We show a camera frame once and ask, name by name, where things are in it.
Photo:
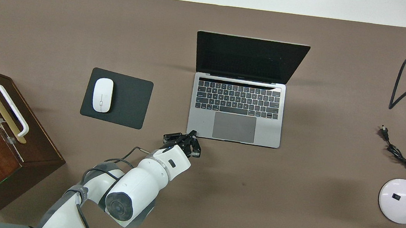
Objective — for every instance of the silver grey laptop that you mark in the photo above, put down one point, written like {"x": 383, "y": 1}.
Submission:
{"x": 236, "y": 127}

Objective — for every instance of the brass plate on box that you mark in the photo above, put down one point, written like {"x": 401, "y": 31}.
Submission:
{"x": 17, "y": 135}

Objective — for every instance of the black mouse pad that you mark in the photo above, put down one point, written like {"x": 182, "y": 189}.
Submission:
{"x": 130, "y": 100}

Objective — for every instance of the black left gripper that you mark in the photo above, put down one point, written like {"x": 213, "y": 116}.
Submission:
{"x": 185, "y": 144}

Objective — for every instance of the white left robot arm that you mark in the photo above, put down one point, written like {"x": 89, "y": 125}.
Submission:
{"x": 141, "y": 183}

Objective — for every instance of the brown table mat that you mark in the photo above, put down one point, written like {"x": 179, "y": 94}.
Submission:
{"x": 254, "y": 196}

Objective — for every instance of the white computer mouse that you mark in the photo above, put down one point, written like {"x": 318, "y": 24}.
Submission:
{"x": 102, "y": 95}

